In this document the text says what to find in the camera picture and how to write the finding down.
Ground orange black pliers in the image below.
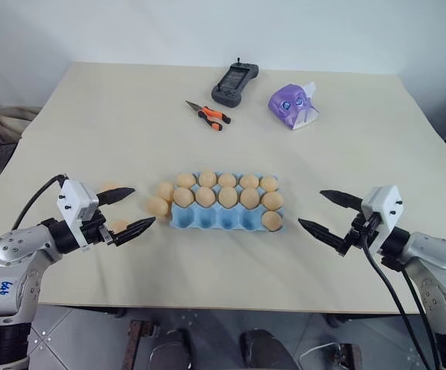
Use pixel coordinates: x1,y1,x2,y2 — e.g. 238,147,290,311
185,99,232,133

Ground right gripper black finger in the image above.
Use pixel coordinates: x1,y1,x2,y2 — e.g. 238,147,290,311
319,189,364,211
297,217,347,252

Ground purple white paper carton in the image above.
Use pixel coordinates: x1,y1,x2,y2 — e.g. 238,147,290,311
267,81,321,132

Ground dark rounded shape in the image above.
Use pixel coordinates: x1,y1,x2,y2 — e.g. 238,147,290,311
149,329,193,370
239,328,286,370

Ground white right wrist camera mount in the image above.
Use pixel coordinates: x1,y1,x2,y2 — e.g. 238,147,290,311
360,184,403,251

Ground rusty brown frame post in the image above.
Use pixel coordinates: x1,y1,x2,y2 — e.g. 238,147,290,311
129,319,151,370
339,341,363,370

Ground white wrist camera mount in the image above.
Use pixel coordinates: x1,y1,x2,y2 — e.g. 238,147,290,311
55,178,101,248
360,184,403,251

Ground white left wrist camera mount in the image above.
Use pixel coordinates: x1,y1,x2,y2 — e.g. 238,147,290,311
55,178,101,248

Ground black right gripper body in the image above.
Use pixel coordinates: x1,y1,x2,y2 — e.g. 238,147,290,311
335,210,381,257

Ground beige fabric bag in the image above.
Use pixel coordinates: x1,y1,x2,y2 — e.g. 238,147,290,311
0,104,43,150

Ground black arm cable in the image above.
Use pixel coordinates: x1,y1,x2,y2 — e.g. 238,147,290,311
360,215,445,370
12,175,69,232

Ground blue egg carton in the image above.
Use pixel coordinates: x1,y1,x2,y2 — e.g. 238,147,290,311
167,172,287,234

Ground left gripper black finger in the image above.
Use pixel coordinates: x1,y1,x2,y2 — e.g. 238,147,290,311
114,216,157,247
98,187,136,207

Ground grey handheld controller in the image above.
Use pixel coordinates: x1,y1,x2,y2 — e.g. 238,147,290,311
210,57,260,109

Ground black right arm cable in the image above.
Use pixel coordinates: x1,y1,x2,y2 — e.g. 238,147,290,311
360,215,445,370

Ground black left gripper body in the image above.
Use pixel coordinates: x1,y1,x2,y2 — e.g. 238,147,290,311
76,207,118,254

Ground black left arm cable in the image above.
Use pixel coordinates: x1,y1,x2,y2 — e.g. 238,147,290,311
12,175,69,232

